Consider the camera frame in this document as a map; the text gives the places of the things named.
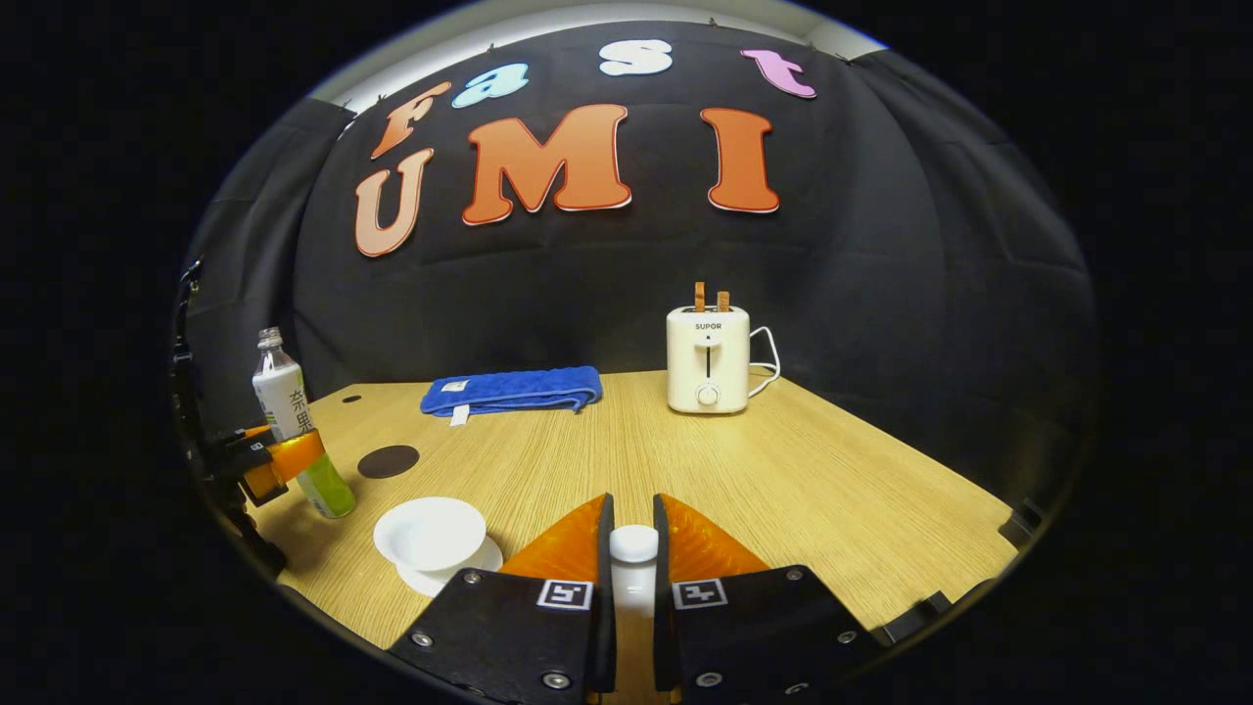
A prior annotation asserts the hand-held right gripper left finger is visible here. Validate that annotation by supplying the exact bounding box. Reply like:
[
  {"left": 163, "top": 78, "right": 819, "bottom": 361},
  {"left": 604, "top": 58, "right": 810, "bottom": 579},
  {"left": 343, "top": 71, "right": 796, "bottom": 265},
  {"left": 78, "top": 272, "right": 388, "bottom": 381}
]
[{"left": 387, "top": 493, "right": 618, "bottom": 705}]

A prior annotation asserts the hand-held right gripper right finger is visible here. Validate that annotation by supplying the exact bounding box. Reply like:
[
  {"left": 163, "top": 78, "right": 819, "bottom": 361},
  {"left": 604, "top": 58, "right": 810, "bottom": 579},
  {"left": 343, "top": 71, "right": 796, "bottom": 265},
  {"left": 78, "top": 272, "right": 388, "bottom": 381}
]
[{"left": 652, "top": 493, "right": 887, "bottom": 705}]

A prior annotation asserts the plastic water bottle green label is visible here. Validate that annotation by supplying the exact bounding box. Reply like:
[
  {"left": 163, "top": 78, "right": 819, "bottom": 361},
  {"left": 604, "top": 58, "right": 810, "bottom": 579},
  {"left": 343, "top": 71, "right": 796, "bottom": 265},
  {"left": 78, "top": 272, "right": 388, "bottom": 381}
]
[{"left": 253, "top": 327, "right": 357, "bottom": 520}]

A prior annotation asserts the dark round coaster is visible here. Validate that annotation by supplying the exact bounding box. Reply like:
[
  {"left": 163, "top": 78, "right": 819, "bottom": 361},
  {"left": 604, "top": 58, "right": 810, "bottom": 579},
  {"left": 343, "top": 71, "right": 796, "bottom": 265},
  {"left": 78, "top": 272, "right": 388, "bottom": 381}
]
[{"left": 357, "top": 445, "right": 421, "bottom": 480}]

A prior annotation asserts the white teacup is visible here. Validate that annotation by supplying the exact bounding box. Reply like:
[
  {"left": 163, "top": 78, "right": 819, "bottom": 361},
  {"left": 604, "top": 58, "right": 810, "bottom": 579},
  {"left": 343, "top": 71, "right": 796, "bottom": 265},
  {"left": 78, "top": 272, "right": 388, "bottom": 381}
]
[{"left": 373, "top": 496, "right": 487, "bottom": 574}]

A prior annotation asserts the blue folded towel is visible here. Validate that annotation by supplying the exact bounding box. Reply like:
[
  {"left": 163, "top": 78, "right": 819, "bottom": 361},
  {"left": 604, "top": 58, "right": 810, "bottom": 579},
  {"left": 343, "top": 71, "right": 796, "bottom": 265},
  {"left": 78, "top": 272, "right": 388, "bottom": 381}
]
[{"left": 420, "top": 366, "right": 604, "bottom": 427}]

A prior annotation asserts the white toaster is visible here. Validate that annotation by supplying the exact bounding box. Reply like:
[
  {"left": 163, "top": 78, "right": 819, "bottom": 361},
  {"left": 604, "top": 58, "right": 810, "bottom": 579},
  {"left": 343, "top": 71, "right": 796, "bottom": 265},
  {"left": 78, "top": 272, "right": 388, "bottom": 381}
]
[{"left": 667, "top": 305, "right": 752, "bottom": 415}]

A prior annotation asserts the black table clamp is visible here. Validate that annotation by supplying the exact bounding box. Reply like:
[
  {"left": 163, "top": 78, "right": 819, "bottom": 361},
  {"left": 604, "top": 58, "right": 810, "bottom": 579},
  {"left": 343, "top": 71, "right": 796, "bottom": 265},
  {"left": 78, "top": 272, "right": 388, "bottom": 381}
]
[
  {"left": 998, "top": 497, "right": 1044, "bottom": 549},
  {"left": 869, "top": 589, "right": 952, "bottom": 647}
]

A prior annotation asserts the black backdrop cloth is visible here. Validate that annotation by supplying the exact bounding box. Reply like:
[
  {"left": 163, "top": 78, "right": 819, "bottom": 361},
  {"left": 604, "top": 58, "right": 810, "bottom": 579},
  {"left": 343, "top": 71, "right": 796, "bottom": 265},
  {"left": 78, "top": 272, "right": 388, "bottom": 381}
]
[{"left": 181, "top": 20, "right": 1097, "bottom": 510}]

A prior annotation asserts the white toaster cable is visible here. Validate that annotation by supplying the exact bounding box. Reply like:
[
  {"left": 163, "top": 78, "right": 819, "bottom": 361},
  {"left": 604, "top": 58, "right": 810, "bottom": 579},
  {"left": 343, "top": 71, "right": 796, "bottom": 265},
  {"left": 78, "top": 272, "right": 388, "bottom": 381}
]
[{"left": 748, "top": 326, "right": 782, "bottom": 398}]

